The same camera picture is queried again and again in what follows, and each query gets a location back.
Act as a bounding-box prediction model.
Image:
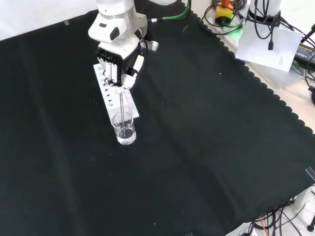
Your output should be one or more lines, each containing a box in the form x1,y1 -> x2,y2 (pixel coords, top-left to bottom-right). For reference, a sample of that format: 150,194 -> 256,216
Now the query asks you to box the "yellow stop button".
215,0 -> 234,26

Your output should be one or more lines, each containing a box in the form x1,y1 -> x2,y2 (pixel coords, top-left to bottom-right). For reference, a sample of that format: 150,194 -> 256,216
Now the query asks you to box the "black tripod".
301,23 -> 315,107

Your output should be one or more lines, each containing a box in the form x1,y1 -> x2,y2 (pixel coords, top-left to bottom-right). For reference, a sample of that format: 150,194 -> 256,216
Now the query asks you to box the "clear glass beaker with water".
111,111 -> 137,146

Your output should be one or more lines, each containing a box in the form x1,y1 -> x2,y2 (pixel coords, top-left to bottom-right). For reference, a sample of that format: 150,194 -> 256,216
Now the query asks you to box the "orange cable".
259,215 -> 270,232

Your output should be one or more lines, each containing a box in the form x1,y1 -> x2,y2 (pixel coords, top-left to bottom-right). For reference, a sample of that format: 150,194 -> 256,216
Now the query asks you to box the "black looped cable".
200,0 -> 247,32

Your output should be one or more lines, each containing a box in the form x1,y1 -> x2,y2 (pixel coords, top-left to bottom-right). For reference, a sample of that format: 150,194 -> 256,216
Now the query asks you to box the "black power adapter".
293,42 -> 315,69

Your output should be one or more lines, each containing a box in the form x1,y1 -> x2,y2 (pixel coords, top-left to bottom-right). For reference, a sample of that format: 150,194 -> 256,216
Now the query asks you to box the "white paper sheet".
235,24 -> 304,73

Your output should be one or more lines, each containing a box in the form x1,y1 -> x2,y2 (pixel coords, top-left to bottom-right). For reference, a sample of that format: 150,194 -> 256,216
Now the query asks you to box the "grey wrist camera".
144,39 -> 159,52

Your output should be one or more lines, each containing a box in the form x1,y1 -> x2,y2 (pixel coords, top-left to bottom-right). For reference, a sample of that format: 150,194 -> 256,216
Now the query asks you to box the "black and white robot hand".
95,36 -> 146,95

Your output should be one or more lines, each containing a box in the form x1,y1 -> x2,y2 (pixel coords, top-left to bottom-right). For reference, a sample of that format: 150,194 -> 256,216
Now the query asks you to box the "black cable with plug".
252,0 -> 282,51

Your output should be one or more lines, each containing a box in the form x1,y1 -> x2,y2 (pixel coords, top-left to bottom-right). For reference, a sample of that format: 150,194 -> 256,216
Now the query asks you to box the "white test tube rack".
93,63 -> 140,120

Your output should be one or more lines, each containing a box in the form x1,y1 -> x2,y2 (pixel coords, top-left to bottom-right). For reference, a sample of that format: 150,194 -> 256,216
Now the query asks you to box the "black floor cable bundle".
253,206 -> 308,236

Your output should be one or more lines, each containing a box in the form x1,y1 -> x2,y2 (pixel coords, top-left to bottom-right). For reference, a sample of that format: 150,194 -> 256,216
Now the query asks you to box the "green cable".
147,0 -> 193,23

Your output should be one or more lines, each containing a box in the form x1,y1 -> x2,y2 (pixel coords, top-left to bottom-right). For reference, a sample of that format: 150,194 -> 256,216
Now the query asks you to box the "pale board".
242,60 -> 307,89

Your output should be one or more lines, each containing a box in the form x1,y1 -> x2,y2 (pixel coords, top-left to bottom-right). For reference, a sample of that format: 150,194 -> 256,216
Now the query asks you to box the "grey metal bench post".
293,185 -> 312,210

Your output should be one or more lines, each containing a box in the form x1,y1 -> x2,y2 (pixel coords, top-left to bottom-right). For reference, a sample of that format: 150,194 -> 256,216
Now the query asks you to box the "clear glass rod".
119,91 -> 126,140

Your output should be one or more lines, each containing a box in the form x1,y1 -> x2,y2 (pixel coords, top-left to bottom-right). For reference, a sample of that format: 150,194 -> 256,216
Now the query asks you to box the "black cloth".
0,0 -> 315,236

